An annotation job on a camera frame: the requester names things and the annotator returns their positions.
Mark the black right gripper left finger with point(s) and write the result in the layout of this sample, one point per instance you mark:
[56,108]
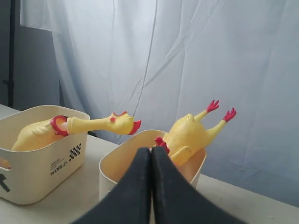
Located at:
[129,202]

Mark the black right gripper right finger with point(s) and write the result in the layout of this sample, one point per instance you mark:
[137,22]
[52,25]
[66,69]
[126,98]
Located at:
[176,201]

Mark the yellow rubber chicken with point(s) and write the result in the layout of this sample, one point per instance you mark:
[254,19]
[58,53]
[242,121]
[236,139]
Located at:
[187,135]

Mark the broken chicken head with tube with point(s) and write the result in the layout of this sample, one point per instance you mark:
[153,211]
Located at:
[122,124]

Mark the cream bin marked O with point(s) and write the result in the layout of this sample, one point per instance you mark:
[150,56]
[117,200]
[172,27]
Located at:
[114,165]

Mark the cream bin marked X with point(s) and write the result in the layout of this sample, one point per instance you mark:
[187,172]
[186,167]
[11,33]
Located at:
[34,174]

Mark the pale blue backdrop cloth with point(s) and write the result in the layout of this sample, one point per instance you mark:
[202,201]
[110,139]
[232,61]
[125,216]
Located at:
[162,59]

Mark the black stand pole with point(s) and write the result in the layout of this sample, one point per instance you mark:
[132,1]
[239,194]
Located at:
[10,82]

